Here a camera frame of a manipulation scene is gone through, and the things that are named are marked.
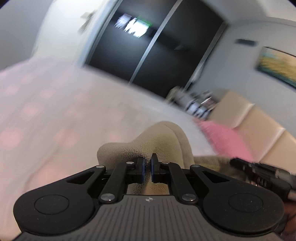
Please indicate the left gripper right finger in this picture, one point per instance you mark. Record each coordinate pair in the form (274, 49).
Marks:
(173, 176)

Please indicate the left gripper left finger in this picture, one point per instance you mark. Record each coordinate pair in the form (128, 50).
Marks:
(124, 174)

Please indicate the beige fleece jacket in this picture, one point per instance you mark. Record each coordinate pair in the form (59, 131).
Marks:
(170, 144)

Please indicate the beige padded headboard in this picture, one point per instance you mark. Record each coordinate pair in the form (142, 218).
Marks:
(267, 140)

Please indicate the pink pillow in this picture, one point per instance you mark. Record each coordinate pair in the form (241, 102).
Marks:
(225, 141)

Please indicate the white bedside table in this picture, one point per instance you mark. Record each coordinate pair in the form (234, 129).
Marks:
(197, 105)

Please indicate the polka dot bed sheet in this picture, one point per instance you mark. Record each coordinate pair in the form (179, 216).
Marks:
(56, 115)

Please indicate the black sliding wardrobe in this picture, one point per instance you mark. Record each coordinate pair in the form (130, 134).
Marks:
(156, 45)

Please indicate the white door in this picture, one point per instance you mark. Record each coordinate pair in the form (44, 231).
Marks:
(70, 28)

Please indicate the framed wall painting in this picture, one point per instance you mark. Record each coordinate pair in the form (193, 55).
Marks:
(277, 64)

